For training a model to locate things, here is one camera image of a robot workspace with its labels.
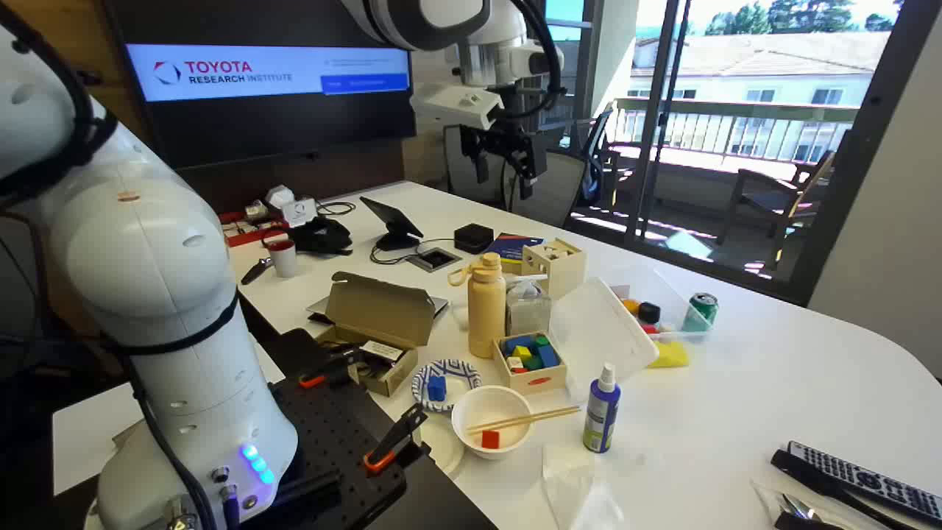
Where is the blue spray bottle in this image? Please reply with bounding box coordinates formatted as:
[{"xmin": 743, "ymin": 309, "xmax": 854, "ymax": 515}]
[{"xmin": 579, "ymin": 362, "xmax": 623, "ymax": 456}]

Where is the blue patterned plate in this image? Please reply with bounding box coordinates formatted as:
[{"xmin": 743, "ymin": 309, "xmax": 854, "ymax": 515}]
[{"xmin": 409, "ymin": 355, "xmax": 481, "ymax": 415}]

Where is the black pen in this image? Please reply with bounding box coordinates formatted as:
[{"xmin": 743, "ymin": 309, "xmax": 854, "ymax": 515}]
[{"xmin": 239, "ymin": 255, "xmax": 272, "ymax": 287}]

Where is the blue book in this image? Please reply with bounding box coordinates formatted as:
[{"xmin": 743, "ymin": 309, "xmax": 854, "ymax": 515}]
[{"xmin": 489, "ymin": 228, "xmax": 543, "ymax": 261}]

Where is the black remote keyboard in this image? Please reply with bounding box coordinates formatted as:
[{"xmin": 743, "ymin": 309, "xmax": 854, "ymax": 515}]
[{"xmin": 768, "ymin": 439, "xmax": 942, "ymax": 527}]

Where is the black tablet on stand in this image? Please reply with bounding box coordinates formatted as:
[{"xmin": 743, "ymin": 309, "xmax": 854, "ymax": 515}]
[{"xmin": 355, "ymin": 193, "xmax": 427, "ymax": 252}]

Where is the table power outlet panel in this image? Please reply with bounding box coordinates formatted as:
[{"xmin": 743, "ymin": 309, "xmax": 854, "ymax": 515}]
[{"xmin": 409, "ymin": 243, "xmax": 462, "ymax": 272}]

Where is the wooden stick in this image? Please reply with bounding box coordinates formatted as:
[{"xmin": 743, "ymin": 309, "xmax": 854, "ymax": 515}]
[{"xmin": 467, "ymin": 403, "xmax": 582, "ymax": 434}]

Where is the yellow bottle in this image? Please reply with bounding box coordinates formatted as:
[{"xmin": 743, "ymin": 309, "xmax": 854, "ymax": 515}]
[{"xmin": 464, "ymin": 250, "xmax": 508, "ymax": 362}]

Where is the clear plastic bag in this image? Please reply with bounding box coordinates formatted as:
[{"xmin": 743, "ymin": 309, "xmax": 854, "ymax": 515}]
[{"xmin": 539, "ymin": 439, "xmax": 630, "ymax": 530}]

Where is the dark patio chair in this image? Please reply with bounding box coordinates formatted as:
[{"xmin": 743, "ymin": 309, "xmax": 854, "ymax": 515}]
[{"xmin": 729, "ymin": 149, "xmax": 836, "ymax": 243}]

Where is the wooden shape sorter cube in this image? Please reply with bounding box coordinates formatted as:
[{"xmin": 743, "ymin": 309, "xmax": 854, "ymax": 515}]
[{"xmin": 518, "ymin": 234, "xmax": 587, "ymax": 302}]

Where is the open cardboard box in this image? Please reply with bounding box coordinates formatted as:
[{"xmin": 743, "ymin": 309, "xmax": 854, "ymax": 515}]
[{"xmin": 315, "ymin": 271, "xmax": 449, "ymax": 396}]

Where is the balcony railing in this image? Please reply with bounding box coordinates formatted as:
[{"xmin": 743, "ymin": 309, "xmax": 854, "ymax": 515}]
[{"xmin": 605, "ymin": 97, "xmax": 861, "ymax": 166}]

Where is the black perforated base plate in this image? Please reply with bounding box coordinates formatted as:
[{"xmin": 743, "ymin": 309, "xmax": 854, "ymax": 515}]
[{"xmin": 243, "ymin": 325, "xmax": 496, "ymax": 530}]

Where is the black bag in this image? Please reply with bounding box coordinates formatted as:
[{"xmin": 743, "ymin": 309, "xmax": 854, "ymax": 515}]
[{"xmin": 292, "ymin": 215, "xmax": 352, "ymax": 258}]

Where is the red box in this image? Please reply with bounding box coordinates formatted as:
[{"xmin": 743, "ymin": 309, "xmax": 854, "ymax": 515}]
[{"xmin": 218, "ymin": 209, "xmax": 289, "ymax": 247}]

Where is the small clear jar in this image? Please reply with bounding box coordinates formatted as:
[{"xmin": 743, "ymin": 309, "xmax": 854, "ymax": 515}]
[{"xmin": 506, "ymin": 280, "xmax": 554, "ymax": 334}]

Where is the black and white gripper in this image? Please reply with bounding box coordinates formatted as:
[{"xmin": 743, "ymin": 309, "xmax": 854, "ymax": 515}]
[{"xmin": 455, "ymin": 115, "xmax": 551, "ymax": 212}]

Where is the teal can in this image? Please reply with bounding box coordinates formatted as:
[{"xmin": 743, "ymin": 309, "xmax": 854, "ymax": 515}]
[{"xmin": 679, "ymin": 290, "xmax": 721, "ymax": 334}]

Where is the white bowl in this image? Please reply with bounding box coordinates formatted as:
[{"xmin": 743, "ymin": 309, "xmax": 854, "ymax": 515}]
[{"xmin": 446, "ymin": 383, "xmax": 539, "ymax": 459}]

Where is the wooden block tray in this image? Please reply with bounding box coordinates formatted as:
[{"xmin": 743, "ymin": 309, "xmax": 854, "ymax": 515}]
[{"xmin": 493, "ymin": 328, "xmax": 571, "ymax": 393}]

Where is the clear plastic container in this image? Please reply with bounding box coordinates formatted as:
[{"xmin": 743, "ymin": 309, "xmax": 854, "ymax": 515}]
[{"xmin": 605, "ymin": 280, "xmax": 713, "ymax": 348}]

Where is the small black box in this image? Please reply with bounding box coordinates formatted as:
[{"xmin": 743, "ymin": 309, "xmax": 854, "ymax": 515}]
[{"xmin": 452, "ymin": 219, "xmax": 496, "ymax": 255}]

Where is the white cup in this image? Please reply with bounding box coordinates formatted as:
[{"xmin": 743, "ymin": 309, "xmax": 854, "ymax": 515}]
[{"xmin": 267, "ymin": 231, "xmax": 303, "ymax": 280}]

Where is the yellow sponge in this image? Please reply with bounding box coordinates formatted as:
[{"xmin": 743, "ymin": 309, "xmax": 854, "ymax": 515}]
[{"xmin": 648, "ymin": 337, "xmax": 690, "ymax": 370}]

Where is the wall television screen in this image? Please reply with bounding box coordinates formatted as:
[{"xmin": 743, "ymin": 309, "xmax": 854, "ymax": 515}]
[{"xmin": 100, "ymin": 0, "xmax": 420, "ymax": 169}]

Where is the black orange clamp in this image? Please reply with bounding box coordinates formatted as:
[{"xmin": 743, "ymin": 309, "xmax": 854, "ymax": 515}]
[
  {"xmin": 358, "ymin": 399, "xmax": 433, "ymax": 477},
  {"xmin": 297, "ymin": 349, "xmax": 361, "ymax": 393}
]

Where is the large blue tray block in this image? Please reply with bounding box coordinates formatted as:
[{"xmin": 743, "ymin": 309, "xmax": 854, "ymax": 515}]
[{"xmin": 530, "ymin": 340, "xmax": 564, "ymax": 370}]

